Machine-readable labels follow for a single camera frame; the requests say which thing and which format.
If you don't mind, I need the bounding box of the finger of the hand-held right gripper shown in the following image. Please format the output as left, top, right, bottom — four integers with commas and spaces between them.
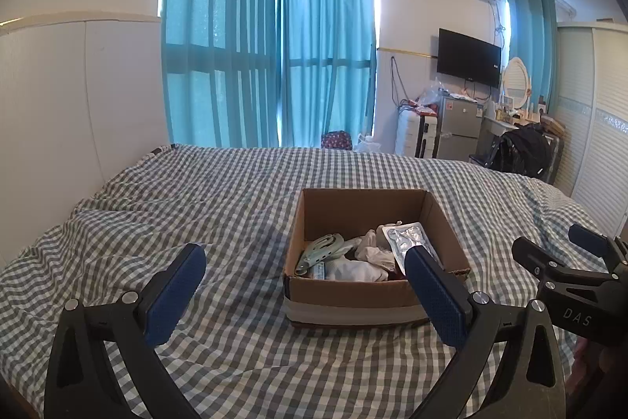
511, 237, 565, 285
568, 223, 620, 263

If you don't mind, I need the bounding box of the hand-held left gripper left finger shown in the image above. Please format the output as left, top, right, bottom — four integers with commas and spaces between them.
44, 243, 207, 419

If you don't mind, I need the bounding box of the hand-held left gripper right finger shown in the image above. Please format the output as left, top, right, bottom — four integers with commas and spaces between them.
403, 246, 568, 419

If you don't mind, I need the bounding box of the silver blister pack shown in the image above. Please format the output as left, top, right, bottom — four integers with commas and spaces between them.
382, 221, 433, 261

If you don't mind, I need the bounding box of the white tissue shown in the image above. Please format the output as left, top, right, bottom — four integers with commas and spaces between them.
352, 227, 396, 263

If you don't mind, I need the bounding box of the white and grey sock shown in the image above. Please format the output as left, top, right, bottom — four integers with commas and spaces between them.
325, 261, 394, 283

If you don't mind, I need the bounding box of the brown cardboard box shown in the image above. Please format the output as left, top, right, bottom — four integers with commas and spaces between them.
283, 188, 472, 329

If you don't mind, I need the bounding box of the mint green utility knife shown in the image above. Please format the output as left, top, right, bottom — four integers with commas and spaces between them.
293, 234, 359, 276

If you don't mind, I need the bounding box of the grey checked blanket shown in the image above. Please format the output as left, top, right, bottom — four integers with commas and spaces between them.
0, 143, 628, 419

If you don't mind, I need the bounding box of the black backpack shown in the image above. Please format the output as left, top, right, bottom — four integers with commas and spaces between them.
489, 124, 553, 179

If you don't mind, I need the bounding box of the white wardrobe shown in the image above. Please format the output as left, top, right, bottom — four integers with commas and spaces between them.
554, 21, 628, 239

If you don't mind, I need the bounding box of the white dressing table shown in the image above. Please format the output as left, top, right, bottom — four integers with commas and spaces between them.
477, 117, 517, 165

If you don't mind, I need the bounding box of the silver small fridge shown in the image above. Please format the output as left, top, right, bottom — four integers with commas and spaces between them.
436, 95, 484, 163

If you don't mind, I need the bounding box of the white suitcase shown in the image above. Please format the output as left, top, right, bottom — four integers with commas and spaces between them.
394, 109, 440, 158

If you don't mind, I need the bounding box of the oval white mirror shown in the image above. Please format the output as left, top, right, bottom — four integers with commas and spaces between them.
502, 57, 533, 104

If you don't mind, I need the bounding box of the red patterned bag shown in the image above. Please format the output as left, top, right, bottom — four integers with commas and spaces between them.
321, 130, 352, 150

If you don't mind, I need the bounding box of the clear plastic bag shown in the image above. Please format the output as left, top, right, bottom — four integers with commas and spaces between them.
416, 77, 445, 106

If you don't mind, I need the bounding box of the narrow blue curtain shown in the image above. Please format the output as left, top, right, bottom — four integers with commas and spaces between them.
504, 0, 560, 116

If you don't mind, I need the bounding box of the wide blue curtain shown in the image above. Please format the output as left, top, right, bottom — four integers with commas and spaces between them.
158, 0, 281, 151

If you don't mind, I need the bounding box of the black wall television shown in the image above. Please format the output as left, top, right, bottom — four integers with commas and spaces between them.
436, 27, 502, 89

